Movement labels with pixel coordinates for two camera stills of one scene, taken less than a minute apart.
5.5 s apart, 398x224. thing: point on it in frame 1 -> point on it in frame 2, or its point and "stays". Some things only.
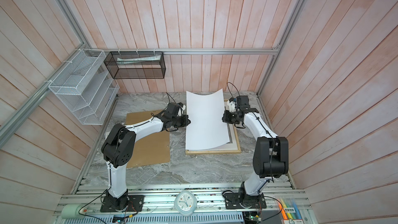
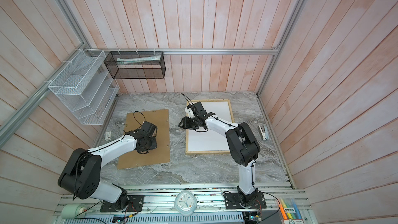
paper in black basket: (123, 60) stays
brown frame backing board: (151, 149) stays
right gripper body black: (231, 117) -> (194, 123)
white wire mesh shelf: (86, 87) stays
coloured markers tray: (289, 211) stays
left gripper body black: (177, 121) -> (151, 144)
